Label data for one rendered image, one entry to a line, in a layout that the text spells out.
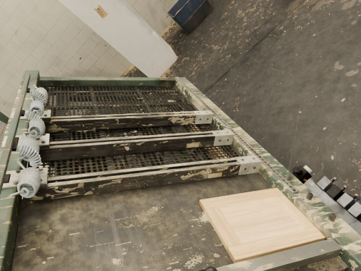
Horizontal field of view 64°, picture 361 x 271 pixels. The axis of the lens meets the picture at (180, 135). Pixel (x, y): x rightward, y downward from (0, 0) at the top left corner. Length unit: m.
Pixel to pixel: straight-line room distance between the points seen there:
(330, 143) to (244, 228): 1.51
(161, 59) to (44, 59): 2.53
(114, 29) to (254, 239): 4.03
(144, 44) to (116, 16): 0.59
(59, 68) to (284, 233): 5.79
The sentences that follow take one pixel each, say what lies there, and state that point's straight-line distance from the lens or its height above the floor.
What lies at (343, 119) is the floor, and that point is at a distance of 2.66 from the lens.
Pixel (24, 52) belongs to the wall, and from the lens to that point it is 6.48.
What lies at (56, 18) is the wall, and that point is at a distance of 6.18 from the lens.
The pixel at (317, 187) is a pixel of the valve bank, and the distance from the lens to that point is 1.58.
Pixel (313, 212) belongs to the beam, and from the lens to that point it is 1.37.
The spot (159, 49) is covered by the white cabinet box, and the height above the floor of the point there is 0.34.
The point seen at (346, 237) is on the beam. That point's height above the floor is 0.87.
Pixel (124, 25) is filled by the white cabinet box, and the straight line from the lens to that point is 4.73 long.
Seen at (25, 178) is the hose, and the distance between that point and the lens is 1.07.
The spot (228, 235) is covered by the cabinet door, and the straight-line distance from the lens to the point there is 1.16.
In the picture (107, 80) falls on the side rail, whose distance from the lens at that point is 2.47.
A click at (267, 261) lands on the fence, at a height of 1.15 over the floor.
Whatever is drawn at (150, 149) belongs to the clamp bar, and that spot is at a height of 1.29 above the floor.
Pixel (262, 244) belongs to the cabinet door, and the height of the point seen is 1.11.
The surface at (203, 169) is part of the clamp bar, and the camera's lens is 1.37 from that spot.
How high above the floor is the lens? 2.10
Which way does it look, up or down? 35 degrees down
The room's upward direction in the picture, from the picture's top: 53 degrees counter-clockwise
